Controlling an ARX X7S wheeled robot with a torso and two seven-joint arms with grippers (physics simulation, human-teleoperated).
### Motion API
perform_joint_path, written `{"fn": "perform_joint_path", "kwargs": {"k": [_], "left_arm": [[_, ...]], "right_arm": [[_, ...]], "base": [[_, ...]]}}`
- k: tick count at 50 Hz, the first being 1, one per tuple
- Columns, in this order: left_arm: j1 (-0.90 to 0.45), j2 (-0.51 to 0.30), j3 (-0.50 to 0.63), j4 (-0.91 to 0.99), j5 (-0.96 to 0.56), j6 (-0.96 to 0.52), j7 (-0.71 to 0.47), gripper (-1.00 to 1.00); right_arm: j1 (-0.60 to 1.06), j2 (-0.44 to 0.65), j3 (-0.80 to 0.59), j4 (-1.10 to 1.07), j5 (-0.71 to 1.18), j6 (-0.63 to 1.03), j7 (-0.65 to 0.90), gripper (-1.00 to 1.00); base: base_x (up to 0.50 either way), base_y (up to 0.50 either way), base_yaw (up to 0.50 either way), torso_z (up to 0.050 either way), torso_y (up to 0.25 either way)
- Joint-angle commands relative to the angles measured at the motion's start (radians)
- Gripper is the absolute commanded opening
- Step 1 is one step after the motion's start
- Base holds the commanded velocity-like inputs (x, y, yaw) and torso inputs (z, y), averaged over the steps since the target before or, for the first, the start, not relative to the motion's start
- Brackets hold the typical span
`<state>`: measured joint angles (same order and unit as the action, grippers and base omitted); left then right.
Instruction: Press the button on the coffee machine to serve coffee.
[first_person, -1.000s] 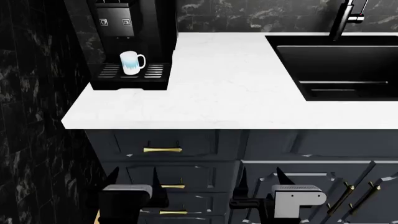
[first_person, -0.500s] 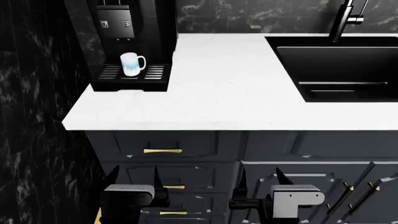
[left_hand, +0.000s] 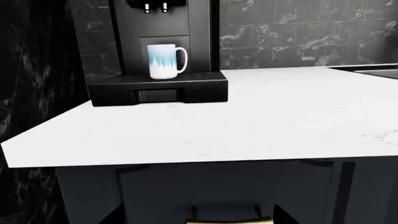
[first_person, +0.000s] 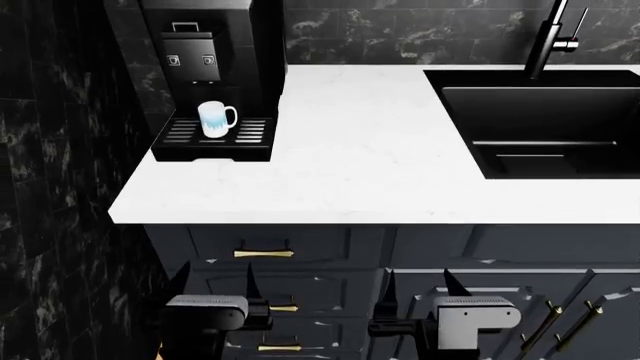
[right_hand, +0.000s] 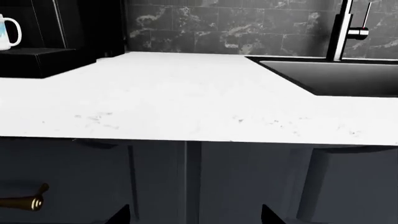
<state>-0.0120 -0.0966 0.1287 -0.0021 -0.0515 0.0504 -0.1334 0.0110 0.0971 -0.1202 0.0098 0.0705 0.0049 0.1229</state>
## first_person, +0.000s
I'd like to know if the black slotted drip tray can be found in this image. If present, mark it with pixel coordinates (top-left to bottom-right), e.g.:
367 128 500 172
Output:
158 117 275 146

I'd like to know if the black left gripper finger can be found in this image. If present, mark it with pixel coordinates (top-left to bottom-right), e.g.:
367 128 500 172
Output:
244 261 266 306
164 261 192 302

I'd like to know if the black chrome sink faucet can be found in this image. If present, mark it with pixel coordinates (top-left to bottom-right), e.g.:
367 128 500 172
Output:
523 0 591 81

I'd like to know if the dark blue cabinet door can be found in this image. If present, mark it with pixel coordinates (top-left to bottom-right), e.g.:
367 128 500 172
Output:
382 267 597 360
574 270 640 360

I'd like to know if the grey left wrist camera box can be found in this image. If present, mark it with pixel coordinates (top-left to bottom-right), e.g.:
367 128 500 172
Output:
163 294 250 330

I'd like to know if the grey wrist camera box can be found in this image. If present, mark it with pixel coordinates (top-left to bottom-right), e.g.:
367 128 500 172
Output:
436 295 523 351
163 294 250 330

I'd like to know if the black coffee machine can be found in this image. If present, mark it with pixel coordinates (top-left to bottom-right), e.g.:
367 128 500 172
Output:
102 0 290 165

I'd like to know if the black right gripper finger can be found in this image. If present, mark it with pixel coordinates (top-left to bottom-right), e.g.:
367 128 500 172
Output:
378 267 401 321
442 267 470 299

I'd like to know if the gold cabinet door handle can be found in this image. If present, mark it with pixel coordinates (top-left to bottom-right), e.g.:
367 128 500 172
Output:
553 299 605 345
518 299 564 352

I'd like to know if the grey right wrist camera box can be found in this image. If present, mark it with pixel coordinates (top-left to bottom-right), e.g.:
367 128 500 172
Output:
436 295 523 351

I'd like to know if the dark blue cabinet drawer front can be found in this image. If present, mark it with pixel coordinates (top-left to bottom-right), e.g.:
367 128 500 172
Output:
185 225 387 264
222 318 372 354
197 267 382 321

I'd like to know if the dark blue false drawer panel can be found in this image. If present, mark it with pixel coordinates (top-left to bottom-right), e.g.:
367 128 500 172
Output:
393 224 640 264

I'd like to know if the white blue ceramic mug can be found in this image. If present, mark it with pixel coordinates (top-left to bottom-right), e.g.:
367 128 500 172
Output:
196 99 239 139

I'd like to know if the black kitchen sink basin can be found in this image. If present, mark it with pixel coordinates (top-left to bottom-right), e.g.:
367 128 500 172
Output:
422 68 640 181

